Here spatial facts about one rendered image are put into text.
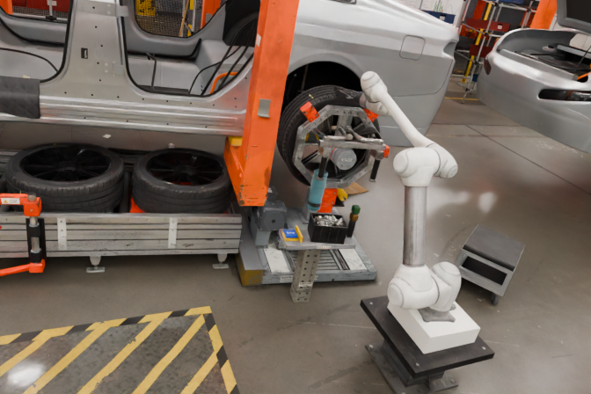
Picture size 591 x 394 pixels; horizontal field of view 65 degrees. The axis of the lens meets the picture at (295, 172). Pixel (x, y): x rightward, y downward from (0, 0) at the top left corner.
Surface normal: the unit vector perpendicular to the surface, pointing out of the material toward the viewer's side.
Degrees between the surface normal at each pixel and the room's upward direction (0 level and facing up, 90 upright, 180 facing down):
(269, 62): 90
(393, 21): 78
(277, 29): 90
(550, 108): 89
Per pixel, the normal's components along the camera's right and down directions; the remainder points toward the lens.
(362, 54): 0.26, 0.45
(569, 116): -0.64, 0.23
